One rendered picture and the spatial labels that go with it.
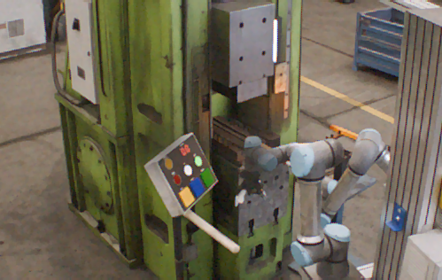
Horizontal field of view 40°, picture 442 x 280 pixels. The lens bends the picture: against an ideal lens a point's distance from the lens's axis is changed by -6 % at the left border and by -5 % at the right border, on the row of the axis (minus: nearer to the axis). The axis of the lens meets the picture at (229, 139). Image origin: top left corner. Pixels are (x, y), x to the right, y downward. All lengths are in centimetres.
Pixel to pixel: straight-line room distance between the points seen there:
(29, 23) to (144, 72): 499
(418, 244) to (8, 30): 673
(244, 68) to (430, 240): 141
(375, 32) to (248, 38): 417
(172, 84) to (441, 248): 159
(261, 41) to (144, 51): 65
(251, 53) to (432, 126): 133
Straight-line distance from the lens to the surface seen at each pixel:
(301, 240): 263
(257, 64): 333
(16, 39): 840
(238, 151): 346
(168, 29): 313
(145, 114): 356
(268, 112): 371
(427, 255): 234
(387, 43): 722
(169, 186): 294
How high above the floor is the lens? 259
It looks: 27 degrees down
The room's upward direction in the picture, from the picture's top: straight up
